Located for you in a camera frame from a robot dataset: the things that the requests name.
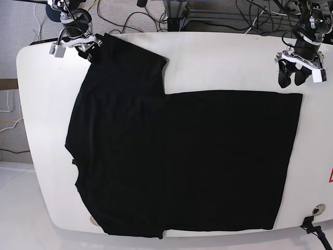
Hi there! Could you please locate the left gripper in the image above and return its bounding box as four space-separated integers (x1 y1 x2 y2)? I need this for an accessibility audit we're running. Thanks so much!
274 36 324 88

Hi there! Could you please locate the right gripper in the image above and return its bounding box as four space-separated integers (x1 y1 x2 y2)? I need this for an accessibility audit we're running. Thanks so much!
61 22 102 64

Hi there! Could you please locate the black T-shirt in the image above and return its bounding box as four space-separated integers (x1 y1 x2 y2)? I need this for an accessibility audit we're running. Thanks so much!
65 34 303 239

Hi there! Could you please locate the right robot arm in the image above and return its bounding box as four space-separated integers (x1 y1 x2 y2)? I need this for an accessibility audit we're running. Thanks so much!
47 1 103 64

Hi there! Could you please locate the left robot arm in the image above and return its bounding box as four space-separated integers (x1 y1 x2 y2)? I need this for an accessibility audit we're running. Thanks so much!
275 1 332 89

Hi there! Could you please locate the round dark stand base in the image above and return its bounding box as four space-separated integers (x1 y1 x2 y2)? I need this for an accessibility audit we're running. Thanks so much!
45 5 60 22

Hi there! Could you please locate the black table leg block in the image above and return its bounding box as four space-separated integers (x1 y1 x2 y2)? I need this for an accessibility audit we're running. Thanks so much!
167 17 185 32

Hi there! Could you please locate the red warning sticker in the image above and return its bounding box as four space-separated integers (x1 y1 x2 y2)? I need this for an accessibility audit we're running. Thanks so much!
329 169 333 183

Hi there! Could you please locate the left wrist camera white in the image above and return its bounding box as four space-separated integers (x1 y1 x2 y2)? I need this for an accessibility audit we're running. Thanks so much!
312 68 327 83

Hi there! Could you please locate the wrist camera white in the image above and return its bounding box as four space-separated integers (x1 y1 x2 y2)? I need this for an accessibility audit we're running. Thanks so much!
312 68 327 83
49 43 66 58

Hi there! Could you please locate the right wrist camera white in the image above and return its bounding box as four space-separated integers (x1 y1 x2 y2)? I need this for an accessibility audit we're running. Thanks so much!
49 43 66 58

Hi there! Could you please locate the yellow cable on floor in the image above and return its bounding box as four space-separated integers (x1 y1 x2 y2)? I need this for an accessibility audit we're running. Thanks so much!
87 0 101 13

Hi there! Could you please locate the white cable on floor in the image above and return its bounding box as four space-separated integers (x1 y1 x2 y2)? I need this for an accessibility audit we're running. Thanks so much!
0 89 24 131

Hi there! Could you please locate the table cable grommet right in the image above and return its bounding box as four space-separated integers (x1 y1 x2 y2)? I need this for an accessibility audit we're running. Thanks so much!
312 204 326 216

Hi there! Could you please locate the table cable grommet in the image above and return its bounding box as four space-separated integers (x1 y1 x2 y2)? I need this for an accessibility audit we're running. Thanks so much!
312 204 326 216
90 216 99 227

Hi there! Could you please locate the black clamp with cable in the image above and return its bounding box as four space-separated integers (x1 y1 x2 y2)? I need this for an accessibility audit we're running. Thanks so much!
300 216 332 250

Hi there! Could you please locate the table cable grommet left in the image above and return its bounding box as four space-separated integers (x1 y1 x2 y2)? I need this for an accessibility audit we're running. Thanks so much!
90 216 99 227

